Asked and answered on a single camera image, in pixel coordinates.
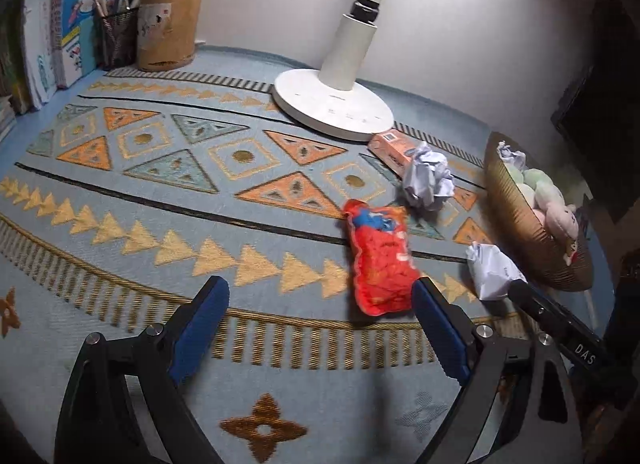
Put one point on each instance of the crumpled paper in bowl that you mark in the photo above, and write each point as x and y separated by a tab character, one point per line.
514	158

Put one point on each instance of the orange snack packet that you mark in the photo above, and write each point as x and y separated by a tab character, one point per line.
383	266

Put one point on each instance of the large crumpled paper centre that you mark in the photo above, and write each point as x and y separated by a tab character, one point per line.
427	182

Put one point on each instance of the orange small box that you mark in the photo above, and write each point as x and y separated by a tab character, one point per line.
394	149

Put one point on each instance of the white chicken plush toy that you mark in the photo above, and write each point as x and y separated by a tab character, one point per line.
562	224

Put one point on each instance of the upright green books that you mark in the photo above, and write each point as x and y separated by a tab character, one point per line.
12	66

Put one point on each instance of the stack of green books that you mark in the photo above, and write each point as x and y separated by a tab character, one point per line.
7	116

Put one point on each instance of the white desk lamp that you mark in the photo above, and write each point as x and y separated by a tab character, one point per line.
329	99

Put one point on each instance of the three-ball dango plush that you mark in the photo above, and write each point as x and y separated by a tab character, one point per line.
538	190

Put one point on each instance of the blue workbook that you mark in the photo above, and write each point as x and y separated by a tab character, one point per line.
74	40

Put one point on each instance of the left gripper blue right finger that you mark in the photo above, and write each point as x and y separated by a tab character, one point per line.
540	423

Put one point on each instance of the black mesh pen cup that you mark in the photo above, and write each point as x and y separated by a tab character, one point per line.
119	39

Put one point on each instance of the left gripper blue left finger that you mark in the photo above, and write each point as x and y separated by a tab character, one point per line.
97	421

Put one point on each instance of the bamboo pen holder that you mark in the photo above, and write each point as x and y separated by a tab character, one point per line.
166	34

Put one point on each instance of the black monitor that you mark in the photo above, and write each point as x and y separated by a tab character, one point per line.
598	115

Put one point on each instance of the white paper book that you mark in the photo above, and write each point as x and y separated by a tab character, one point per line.
37	51

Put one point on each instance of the patterned blue woven mat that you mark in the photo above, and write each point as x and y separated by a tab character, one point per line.
125	193

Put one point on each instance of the amber ribbed glass bowl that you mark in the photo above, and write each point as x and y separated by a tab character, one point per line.
536	252

